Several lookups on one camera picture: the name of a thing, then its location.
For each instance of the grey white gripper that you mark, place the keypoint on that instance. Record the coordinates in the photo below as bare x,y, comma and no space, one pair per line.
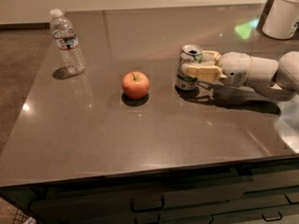
234,67

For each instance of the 7up soda can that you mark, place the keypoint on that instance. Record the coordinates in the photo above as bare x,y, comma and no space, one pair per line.
188,54

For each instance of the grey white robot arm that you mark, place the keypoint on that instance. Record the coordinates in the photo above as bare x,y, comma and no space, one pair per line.
267,77

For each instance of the red apple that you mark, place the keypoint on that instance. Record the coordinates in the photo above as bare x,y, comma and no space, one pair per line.
135,85

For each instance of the white cylindrical container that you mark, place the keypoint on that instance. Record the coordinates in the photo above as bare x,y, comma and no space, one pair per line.
282,19

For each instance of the dark drawer cabinet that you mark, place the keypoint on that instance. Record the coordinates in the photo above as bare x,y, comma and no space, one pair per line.
224,194

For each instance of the clear plastic water bottle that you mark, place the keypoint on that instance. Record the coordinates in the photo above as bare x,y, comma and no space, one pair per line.
67,42

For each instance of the black drawer handle left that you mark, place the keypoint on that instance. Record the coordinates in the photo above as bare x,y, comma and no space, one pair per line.
148,203

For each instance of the black drawer handle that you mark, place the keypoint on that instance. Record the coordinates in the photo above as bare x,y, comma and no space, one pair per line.
148,203
271,216

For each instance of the black drawer handle right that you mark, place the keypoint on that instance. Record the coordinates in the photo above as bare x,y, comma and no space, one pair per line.
271,216

